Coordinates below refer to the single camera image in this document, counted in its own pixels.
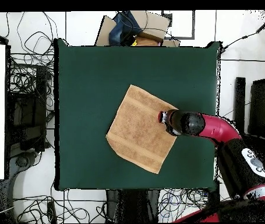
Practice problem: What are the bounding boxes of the dark green table cloth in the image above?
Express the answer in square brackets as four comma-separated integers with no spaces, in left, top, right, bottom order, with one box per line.
[53,38,222,191]

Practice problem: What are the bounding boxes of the orange-brown cloth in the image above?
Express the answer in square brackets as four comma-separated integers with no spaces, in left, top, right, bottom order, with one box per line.
[133,34,164,47]

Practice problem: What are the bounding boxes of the orange terry towel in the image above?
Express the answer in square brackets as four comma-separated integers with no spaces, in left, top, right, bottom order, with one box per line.
[105,84,179,175]

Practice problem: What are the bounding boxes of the black equipment stand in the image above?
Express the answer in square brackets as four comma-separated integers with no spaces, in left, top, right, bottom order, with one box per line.
[6,65,51,152]

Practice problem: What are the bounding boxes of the black upright post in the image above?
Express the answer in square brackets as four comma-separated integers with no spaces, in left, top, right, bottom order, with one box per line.
[232,76,246,134]

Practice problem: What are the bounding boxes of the blue jeans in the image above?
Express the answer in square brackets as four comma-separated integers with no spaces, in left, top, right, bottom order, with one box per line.
[108,10,144,47]

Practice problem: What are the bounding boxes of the black cable with adapter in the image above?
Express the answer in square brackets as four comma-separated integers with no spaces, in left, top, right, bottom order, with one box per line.
[220,10,265,59]

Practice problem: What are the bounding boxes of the dark-framed white board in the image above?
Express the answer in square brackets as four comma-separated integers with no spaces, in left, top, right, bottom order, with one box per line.
[161,10,196,40]

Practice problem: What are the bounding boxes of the brown cardboard sheet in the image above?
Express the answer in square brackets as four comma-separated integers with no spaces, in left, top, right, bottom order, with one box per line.
[94,15,117,47]

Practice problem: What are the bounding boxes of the brown cardboard box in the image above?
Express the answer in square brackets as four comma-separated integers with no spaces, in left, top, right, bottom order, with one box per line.
[129,10,171,40]

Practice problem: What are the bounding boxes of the black wheeled stand base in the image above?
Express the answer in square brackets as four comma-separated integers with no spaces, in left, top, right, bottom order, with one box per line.
[6,150,44,187]

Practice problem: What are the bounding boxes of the black chair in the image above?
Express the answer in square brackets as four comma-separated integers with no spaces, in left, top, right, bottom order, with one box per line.
[248,78,265,141]

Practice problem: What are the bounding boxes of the black cable tangle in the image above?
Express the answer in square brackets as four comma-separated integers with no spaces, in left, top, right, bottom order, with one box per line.
[5,11,58,110]
[157,188,209,222]

